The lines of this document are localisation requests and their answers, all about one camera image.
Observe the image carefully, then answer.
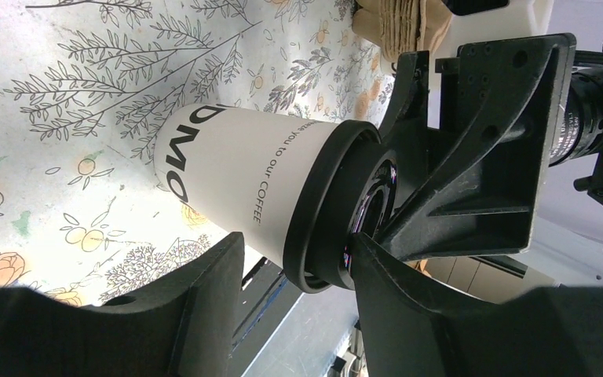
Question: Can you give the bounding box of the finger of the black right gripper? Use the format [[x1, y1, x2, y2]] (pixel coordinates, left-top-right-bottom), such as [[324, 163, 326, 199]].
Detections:
[[375, 33, 576, 261], [379, 51, 429, 172]]

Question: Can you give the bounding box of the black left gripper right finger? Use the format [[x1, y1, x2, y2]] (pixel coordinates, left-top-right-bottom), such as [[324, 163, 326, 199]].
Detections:
[[350, 233, 603, 376]]

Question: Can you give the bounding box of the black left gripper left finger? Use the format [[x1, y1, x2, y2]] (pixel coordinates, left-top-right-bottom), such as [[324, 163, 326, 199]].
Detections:
[[0, 232, 245, 376]]

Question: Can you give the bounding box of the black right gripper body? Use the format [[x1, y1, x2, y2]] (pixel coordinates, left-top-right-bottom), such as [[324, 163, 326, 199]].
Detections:
[[550, 50, 603, 167]]

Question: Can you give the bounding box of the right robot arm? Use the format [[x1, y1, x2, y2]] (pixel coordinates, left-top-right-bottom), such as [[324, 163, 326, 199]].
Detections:
[[375, 5, 603, 261]]

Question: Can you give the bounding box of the brown cardboard cup carrier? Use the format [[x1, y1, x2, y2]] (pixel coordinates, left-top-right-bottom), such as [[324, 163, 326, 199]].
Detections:
[[352, 0, 453, 63]]

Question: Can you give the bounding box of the floral table mat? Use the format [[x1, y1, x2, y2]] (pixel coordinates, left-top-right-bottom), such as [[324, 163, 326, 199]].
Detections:
[[0, 1, 393, 306]]

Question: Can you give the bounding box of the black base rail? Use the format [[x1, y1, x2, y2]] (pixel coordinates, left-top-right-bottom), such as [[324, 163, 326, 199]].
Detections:
[[227, 258, 302, 376]]

